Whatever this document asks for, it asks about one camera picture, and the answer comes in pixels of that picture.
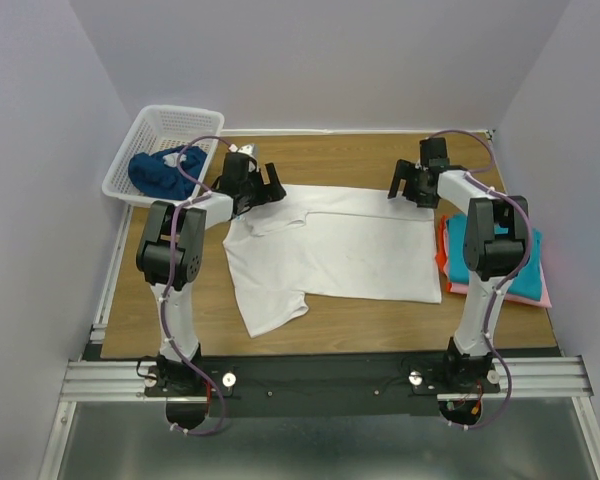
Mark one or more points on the dark blue t shirt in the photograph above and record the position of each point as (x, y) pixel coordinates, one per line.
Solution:
(166, 174)

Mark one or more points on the white skirting strip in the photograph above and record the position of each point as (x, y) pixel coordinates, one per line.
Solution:
(267, 132)

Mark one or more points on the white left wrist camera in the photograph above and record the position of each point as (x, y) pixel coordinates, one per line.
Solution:
(247, 149)

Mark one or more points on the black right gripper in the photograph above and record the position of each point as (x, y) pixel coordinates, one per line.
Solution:
(402, 171)

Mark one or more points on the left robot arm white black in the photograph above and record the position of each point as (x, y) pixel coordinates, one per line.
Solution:
(170, 251)

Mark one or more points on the aluminium extrusion rail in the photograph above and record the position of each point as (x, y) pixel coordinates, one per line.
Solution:
(102, 381)

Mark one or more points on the white plastic laundry basket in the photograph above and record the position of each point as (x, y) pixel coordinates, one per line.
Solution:
(156, 128)

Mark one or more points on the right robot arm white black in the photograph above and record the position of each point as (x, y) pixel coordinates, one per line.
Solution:
(497, 244)

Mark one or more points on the aluminium side rail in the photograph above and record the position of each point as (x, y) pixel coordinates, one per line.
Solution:
(101, 319)

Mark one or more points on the white t shirt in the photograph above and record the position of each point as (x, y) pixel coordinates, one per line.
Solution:
(329, 241)

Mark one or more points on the orange folded t shirt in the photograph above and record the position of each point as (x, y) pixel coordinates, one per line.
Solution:
(442, 252)

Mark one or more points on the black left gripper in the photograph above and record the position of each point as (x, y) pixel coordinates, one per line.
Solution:
(276, 191)

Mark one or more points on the pink folded t shirt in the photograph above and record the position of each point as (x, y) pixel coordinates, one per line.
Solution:
(525, 297)

